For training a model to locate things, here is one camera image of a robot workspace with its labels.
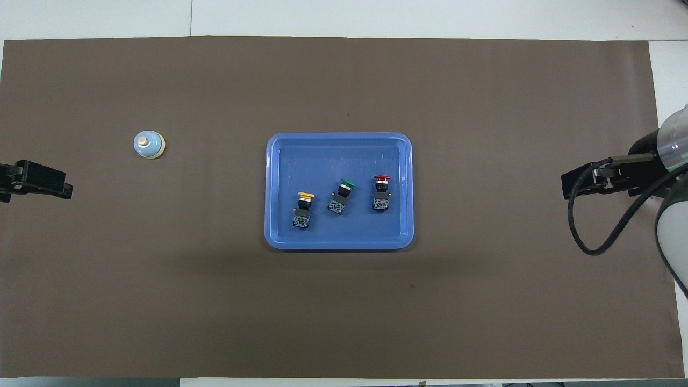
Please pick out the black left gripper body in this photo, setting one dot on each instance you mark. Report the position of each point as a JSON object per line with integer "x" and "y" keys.
{"x": 9, "y": 181}

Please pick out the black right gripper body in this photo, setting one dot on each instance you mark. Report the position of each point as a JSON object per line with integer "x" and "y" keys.
{"x": 642, "y": 172}

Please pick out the red push button switch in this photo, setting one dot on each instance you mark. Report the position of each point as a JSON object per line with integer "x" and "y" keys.
{"x": 381, "y": 201}

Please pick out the green push button switch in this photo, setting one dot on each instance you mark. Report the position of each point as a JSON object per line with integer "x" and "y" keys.
{"x": 338, "y": 203}

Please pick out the yellow push button switch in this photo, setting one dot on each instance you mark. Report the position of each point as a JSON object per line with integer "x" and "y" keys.
{"x": 302, "y": 217}

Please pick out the light blue service bell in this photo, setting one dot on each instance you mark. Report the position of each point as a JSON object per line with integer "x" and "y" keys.
{"x": 148, "y": 144}

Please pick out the blue plastic tray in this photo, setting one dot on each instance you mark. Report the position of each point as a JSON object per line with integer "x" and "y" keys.
{"x": 365, "y": 226}

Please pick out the brown table mat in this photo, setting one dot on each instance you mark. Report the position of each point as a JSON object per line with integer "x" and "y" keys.
{"x": 344, "y": 80}

